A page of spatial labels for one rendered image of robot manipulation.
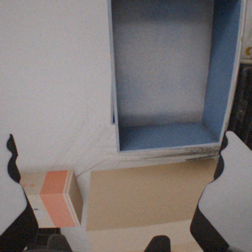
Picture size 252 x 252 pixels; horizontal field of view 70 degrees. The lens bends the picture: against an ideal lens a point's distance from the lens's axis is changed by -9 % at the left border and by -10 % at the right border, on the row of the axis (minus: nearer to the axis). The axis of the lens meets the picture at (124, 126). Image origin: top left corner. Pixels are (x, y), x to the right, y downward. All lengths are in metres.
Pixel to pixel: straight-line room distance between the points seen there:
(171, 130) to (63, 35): 0.24
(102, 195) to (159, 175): 0.13
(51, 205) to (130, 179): 0.18
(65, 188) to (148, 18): 0.35
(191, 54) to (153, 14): 0.08
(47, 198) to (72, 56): 0.29
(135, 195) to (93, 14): 0.34
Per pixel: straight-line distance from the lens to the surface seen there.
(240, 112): 1.06
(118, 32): 0.28
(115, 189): 0.42
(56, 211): 0.48
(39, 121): 0.42
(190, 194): 0.42
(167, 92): 0.31
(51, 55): 0.37
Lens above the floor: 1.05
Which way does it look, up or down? 61 degrees down
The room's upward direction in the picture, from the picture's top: 172 degrees clockwise
